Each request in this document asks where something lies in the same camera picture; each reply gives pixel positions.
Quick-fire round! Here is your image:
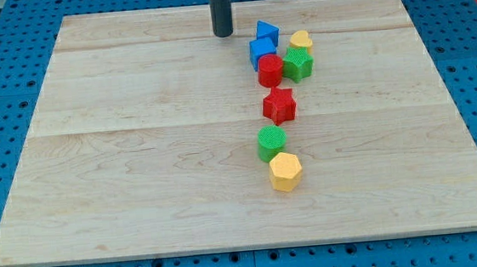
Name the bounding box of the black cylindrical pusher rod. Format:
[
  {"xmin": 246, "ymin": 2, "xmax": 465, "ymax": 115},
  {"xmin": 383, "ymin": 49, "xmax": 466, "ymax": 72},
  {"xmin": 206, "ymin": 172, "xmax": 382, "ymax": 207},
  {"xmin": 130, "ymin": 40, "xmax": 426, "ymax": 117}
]
[{"xmin": 208, "ymin": 0, "xmax": 234, "ymax": 37}]

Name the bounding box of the blue triangle block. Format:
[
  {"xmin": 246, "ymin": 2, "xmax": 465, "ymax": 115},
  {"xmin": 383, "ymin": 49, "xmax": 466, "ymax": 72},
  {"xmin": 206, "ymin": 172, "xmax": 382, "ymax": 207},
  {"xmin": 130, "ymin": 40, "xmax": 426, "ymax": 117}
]
[{"xmin": 255, "ymin": 20, "xmax": 280, "ymax": 47}]

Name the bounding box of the yellow heart block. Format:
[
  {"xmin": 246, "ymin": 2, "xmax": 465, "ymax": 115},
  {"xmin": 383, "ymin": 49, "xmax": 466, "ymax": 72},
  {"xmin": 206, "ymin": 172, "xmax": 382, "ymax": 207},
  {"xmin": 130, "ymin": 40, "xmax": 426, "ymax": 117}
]
[{"xmin": 289, "ymin": 30, "xmax": 314, "ymax": 54}]

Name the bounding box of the blue cube block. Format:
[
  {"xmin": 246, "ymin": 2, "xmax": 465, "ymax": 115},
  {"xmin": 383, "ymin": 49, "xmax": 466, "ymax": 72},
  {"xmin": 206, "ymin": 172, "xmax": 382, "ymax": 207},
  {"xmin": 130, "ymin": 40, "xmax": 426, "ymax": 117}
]
[{"xmin": 248, "ymin": 37, "xmax": 276, "ymax": 71}]

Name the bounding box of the red cylinder block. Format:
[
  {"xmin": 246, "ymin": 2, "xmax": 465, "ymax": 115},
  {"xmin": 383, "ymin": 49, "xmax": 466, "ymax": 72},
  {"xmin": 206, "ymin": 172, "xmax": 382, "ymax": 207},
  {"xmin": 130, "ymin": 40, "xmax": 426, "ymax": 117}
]
[{"xmin": 258, "ymin": 54, "xmax": 283, "ymax": 88}]

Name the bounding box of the green star block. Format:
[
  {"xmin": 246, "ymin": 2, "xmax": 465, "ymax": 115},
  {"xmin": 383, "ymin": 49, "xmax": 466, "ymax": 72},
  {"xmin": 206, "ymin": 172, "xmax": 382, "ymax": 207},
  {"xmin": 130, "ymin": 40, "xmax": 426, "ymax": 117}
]
[{"xmin": 282, "ymin": 47, "xmax": 314, "ymax": 83}]

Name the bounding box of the red star block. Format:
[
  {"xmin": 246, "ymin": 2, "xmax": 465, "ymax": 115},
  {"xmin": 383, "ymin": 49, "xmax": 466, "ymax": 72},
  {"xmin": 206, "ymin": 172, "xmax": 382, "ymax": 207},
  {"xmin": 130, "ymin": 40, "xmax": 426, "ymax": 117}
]
[{"xmin": 262, "ymin": 87, "xmax": 297, "ymax": 125}]

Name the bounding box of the green cylinder block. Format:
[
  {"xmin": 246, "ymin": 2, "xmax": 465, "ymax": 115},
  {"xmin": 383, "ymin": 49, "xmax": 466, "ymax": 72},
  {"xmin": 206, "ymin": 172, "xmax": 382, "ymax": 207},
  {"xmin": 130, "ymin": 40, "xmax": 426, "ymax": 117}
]
[{"xmin": 257, "ymin": 125, "xmax": 287, "ymax": 162}]

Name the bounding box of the light wooden board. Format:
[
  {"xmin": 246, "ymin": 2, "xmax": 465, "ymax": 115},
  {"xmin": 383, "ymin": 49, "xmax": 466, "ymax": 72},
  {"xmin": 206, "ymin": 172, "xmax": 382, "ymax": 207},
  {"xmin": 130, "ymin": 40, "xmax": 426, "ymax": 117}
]
[{"xmin": 0, "ymin": 0, "xmax": 477, "ymax": 267}]

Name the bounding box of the yellow hexagon block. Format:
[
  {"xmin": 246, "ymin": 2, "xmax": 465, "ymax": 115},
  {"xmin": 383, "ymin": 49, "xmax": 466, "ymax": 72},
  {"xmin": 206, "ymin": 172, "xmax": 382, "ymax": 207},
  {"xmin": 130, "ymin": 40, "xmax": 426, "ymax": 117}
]
[{"xmin": 269, "ymin": 152, "xmax": 303, "ymax": 192}]

